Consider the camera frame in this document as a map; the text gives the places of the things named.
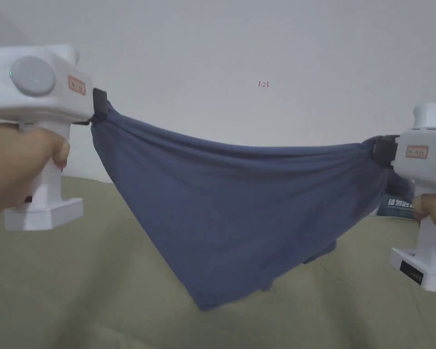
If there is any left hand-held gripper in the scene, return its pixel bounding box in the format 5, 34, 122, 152
0, 44, 108, 232

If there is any dark printed bag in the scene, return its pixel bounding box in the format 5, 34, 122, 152
377, 194, 416, 220

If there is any person's right hand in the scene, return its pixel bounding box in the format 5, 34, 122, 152
412, 192, 436, 237

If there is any dark blue shirt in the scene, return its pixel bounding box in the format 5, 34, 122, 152
90, 101, 415, 312

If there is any person's left hand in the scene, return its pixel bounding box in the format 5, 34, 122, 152
0, 121, 71, 230

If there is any bed with beige sheet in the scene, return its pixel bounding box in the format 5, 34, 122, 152
0, 175, 436, 349

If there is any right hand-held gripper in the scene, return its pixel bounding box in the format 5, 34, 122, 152
372, 102, 436, 293

